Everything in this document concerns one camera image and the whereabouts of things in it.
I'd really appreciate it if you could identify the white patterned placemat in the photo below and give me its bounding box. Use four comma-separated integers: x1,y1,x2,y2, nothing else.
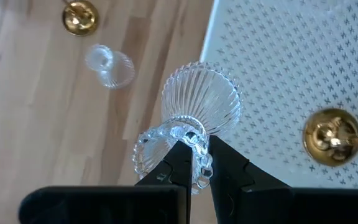
199,0,358,190

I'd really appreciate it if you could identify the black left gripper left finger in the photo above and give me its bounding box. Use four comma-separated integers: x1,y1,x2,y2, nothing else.
135,140,194,224

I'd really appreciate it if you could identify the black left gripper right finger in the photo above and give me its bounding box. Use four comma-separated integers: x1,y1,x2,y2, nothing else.
209,136,293,224

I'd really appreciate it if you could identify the clear ribbed glass candle holder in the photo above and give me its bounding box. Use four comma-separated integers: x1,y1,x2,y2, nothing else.
132,61,244,196
84,43,136,90

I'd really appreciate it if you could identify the brass candlestick holder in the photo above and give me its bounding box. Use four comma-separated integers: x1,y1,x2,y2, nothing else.
302,107,358,168
61,0,100,37

